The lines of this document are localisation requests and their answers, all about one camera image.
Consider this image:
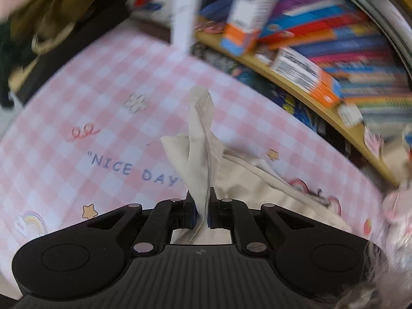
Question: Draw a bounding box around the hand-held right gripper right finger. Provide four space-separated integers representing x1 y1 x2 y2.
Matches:
208 187 314 257

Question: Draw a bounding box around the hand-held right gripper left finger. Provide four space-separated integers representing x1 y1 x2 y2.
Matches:
87 191 198 257

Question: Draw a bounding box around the cream t-shirt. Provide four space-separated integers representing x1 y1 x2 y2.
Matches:
160 86 353 245

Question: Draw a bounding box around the pink checked cartoon desk mat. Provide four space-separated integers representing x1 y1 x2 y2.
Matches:
0 29 393 297

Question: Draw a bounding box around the long white and orange box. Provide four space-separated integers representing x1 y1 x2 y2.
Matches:
270 48 343 109

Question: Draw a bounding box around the small white charger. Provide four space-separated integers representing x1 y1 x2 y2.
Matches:
336 103 366 127

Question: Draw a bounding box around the grey fuzzy cloth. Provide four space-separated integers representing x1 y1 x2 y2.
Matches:
335 241 412 309

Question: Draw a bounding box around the pink plush rabbit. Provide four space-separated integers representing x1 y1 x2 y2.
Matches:
381 129 412 264

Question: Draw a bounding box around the black box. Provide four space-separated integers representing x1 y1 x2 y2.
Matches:
10 0 129 104

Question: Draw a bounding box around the white and wooden bookshelf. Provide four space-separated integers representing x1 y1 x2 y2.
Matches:
170 0 412 187

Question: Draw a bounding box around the tall white and orange box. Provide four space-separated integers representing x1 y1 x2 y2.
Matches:
220 0 280 57

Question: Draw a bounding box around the row of colourful books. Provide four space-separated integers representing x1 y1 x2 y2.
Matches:
200 0 412 136

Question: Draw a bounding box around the olive green bag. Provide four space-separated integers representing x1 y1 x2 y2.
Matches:
10 0 129 55

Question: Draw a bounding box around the dark green garment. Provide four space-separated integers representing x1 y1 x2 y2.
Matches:
0 19 20 107

